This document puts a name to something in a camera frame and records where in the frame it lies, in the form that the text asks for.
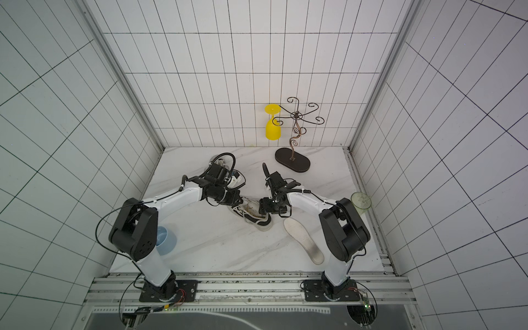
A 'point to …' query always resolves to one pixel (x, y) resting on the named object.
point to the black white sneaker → (249, 210)
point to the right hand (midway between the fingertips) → (267, 206)
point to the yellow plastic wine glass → (273, 127)
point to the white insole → (311, 246)
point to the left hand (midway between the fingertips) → (239, 204)
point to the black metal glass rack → (294, 160)
